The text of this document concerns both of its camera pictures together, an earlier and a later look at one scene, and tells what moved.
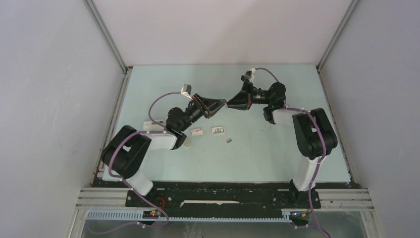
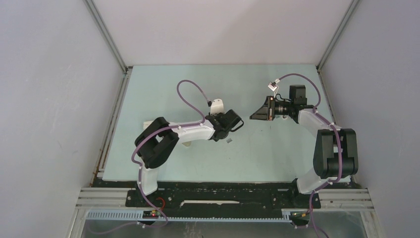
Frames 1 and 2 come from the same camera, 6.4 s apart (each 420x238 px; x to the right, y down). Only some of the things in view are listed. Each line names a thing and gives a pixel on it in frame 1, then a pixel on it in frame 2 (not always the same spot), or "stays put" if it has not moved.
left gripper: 209,106 → 217,116
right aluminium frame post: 348,13 stays put
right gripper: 243,99 → 266,112
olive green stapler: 187,143 stays put
